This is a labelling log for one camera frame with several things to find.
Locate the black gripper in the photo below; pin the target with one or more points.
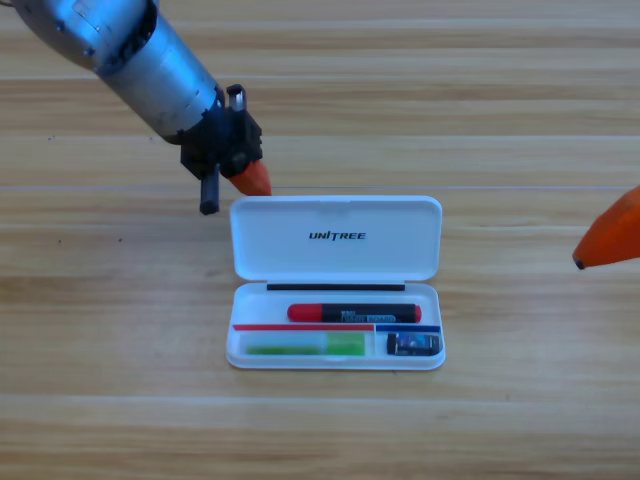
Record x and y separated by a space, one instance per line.
225 140

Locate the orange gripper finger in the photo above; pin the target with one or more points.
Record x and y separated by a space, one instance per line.
615 240

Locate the white Unitree pencil case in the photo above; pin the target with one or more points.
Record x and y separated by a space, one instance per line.
335 250

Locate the red-capped dark blue marker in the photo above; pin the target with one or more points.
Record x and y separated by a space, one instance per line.
310 313

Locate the green and white glue stick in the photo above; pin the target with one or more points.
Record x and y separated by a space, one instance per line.
345 344

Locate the dark blue eraser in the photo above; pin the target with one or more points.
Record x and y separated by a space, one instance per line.
415 345

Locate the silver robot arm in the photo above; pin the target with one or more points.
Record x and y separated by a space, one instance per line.
140 65

